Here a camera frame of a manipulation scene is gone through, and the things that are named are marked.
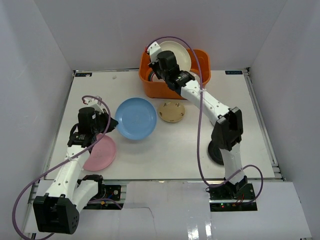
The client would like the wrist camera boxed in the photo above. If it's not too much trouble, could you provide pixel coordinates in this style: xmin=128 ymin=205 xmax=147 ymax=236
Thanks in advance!
xmin=146 ymin=41 xmax=162 ymax=64
xmin=82 ymin=96 xmax=104 ymax=113

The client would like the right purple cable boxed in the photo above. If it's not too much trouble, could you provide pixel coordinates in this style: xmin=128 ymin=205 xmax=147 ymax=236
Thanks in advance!
xmin=145 ymin=36 xmax=264 ymax=206

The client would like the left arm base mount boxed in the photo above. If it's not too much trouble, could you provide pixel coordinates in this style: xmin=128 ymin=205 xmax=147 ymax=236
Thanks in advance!
xmin=84 ymin=184 xmax=124 ymax=210

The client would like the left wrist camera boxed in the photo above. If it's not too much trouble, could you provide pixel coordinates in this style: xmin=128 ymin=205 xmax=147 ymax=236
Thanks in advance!
xmin=82 ymin=96 xmax=104 ymax=113

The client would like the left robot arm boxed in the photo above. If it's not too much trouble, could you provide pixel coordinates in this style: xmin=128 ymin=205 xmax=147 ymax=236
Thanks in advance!
xmin=33 ymin=103 xmax=118 ymax=235

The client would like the glossy black plate front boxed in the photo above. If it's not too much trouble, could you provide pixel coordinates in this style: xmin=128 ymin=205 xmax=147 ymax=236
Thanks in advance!
xmin=207 ymin=141 xmax=224 ymax=166

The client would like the blue plastic plate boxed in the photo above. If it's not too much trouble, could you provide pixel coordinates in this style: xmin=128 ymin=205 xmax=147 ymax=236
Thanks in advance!
xmin=115 ymin=97 xmax=157 ymax=141

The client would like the purple cable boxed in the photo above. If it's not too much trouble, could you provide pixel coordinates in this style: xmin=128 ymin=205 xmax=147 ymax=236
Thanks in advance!
xmin=11 ymin=95 xmax=123 ymax=237
xmin=145 ymin=36 xmax=264 ymax=206

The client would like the cream plastic plate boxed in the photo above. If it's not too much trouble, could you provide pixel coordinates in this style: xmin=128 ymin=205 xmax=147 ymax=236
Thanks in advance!
xmin=159 ymin=41 xmax=192 ymax=72

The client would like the orange plastic bin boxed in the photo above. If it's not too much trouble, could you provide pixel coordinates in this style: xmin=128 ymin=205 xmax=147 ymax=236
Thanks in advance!
xmin=138 ymin=49 xmax=211 ymax=100

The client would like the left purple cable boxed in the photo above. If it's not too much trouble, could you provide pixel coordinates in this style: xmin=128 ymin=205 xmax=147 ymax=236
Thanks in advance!
xmin=11 ymin=95 xmax=123 ymax=237

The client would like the pink plastic plate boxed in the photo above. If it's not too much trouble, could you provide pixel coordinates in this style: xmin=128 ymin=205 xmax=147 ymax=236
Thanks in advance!
xmin=83 ymin=134 xmax=117 ymax=172

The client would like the white plate orange sunburst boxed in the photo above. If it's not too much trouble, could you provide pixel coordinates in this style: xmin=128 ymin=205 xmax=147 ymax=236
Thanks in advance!
xmin=189 ymin=70 xmax=200 ymax=82

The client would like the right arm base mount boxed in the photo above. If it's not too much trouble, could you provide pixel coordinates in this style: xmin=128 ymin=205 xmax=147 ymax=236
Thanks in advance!
xmin=205 ymin=183 xmax=258 ymax=213

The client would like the white plate green rim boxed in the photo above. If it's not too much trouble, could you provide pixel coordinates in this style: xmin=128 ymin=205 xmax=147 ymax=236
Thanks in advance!
xmin=147 ymin=71 xmax=164 ymax=83

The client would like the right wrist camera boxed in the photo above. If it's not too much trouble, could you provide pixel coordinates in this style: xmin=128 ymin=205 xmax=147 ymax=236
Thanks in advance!
xmin=146 ymin=41 xmax=162 ymax=64

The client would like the small beige patterned plate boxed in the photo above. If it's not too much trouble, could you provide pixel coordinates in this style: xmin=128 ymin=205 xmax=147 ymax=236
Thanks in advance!
xmin=157 ymin=99 xmax=186 ymax=123

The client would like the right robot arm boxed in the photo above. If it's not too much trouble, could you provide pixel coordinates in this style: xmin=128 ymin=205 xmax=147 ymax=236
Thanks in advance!
xmin=147 ymin=49 xmax=248 ymax=200

